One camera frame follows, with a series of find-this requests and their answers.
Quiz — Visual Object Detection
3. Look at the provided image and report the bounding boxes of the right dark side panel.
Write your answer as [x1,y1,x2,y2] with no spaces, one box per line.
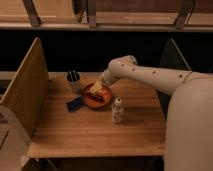
[156,37,193,118]

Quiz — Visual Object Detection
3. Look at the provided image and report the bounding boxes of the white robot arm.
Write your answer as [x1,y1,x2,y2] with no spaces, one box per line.
[91,55,213,171]

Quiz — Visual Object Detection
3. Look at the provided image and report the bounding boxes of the white utensil cup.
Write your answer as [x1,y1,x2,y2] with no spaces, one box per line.
[66,77,82,93]

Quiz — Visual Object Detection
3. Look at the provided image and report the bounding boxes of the dark food in bowl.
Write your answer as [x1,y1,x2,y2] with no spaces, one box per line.
[87,92,103,102]

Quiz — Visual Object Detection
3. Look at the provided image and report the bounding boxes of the wooden shelf with brackets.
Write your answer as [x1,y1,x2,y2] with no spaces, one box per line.
[0,0,213,33]

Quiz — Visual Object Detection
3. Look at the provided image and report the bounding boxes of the blue cloth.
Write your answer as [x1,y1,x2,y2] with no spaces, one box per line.
[66,97,84,112]

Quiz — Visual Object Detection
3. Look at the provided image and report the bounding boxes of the left wooden side panel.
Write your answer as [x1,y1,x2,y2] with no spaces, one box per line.
[0,38,49,141]

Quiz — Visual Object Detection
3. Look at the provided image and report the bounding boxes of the orange bowl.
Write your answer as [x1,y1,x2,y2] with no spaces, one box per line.
[81,84,112,109]

